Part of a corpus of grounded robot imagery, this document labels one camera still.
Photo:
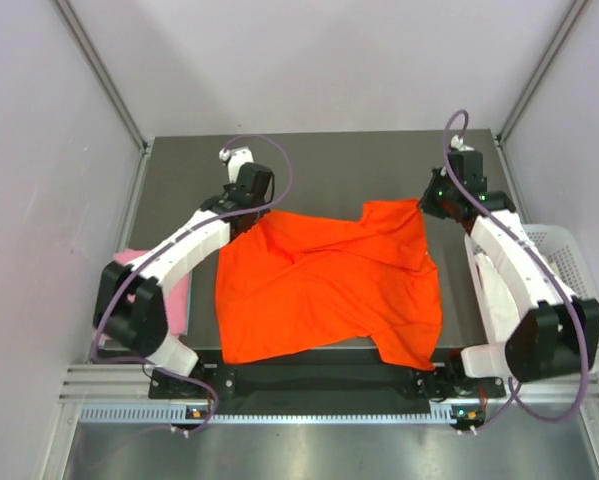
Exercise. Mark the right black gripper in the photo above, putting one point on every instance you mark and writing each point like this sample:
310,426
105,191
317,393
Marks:
426,204

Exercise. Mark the orange t-shirt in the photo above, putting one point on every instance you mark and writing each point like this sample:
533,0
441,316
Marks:
294,283

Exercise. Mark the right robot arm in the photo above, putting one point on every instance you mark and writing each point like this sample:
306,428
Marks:
537,327

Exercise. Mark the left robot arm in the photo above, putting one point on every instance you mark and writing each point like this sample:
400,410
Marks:
130,307

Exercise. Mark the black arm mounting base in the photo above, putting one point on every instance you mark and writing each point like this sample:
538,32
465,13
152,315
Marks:
339,370

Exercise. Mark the white t-shirt in basket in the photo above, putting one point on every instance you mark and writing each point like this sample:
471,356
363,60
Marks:
504,300

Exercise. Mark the white plastic basket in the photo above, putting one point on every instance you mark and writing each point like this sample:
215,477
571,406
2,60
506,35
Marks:
559,248

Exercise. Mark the folded light blue t-shirt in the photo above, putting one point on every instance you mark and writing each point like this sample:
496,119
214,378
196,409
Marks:
189,308

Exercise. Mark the folded pink t-shirt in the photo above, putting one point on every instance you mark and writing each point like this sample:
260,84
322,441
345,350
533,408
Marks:
177,301

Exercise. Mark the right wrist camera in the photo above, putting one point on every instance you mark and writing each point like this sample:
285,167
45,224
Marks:
457,143

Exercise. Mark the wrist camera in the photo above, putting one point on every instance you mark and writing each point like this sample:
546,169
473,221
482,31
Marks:
457,143
234,159

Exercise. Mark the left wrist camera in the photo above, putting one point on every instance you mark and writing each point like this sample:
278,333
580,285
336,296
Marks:
234,159

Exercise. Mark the slotted cable duct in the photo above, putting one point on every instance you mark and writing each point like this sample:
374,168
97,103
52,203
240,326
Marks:
182,414

